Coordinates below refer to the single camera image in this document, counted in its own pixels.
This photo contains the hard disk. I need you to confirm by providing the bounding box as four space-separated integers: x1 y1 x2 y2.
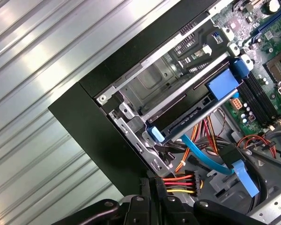
142 56 251 143

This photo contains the metal disk bay cage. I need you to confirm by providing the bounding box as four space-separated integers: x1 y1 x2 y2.
95 52 231 179

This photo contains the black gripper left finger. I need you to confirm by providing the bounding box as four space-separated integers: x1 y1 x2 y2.
52 177 159 225

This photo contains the black open PC case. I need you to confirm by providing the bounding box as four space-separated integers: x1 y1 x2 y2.
48 0 281 225

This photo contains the CPU socket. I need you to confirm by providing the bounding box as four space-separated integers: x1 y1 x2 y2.
264 52 281 79

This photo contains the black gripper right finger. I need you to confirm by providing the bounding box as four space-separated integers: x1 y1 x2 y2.
155 178 249 225

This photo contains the orange wire bundle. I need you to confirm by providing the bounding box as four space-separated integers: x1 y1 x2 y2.
174 116 222 173

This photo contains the round coin battery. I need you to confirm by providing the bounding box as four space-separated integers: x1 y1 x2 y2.
266 0 281 12

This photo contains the red yellow power wire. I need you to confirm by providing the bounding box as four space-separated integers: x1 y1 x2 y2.
154 172 203 197

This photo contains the blue expansion slot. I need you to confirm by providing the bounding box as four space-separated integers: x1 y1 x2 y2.
251 6 281 42

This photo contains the blue data wire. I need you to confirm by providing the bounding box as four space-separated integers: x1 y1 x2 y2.
181 137 260 198

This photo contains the black cable bundle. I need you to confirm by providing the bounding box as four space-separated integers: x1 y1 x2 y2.
215 138 281 213

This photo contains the metal optical drive cage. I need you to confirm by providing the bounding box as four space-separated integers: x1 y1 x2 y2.
207 171 281 225

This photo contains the green motherboard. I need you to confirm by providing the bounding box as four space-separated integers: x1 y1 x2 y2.
210 0 281 134

